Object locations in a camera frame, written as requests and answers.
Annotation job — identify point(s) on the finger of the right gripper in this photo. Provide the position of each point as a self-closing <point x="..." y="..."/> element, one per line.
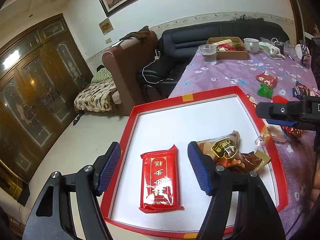
<point x="289" y="110"/>
<point x="281" y="122"/>

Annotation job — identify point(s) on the large red snack packet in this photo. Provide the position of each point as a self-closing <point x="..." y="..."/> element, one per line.
<point x="291" y="132"/>

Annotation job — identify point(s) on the white plush toy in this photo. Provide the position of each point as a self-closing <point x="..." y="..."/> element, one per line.
<point x="271" y="51"/>

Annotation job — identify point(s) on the brown armchair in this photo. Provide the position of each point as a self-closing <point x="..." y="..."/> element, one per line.
<point x="123" y="61"/>

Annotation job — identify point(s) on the brown cardboard snack box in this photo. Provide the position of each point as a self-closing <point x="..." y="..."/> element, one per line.
<point x="229" y="48"/>

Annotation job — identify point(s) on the red flower snack packet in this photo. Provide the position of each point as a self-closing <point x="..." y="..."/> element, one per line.
<point x="267" y="79"/>

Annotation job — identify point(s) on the red gift box tray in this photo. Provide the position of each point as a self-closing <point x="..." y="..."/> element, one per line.
<point x="245" y="206"/>

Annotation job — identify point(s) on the green snack packet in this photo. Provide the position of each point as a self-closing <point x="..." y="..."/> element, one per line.
<point x="265" y="91"/>

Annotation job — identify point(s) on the patterned blanket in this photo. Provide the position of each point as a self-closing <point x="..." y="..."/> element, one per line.
<point x="97" y="96"/>

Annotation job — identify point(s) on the black purple plum packet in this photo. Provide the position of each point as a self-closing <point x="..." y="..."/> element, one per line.
<point x="300" y="90"/>

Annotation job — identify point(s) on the purple floral tablecloth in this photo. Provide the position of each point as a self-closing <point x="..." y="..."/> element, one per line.
<point x="297" y="157"/>

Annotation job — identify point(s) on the wooden glass cabinet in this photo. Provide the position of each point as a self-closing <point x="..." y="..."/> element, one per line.
<point x="42" y="72"/>

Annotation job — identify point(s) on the brown gold snack packet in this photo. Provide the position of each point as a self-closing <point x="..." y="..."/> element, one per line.
<point x="224" y="151"/>

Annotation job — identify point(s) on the clear plastic cup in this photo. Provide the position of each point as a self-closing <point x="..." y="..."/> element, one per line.
<point x="208" y="52"/>

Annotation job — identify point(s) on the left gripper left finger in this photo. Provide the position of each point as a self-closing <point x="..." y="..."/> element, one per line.
<point x="106" y="166"/>

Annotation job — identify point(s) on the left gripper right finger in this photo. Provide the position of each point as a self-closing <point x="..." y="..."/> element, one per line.
<point x="203" y="167"/>

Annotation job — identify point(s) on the wall notice plaque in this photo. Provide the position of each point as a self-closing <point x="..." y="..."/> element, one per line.
<point x="105" y="26"/>

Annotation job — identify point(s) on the white round container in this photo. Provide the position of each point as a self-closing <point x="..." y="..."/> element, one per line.
<point x="298" y="51"/>

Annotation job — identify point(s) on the white ceramic mug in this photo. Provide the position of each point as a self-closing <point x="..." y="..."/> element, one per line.
<point x="252" y="45"/>

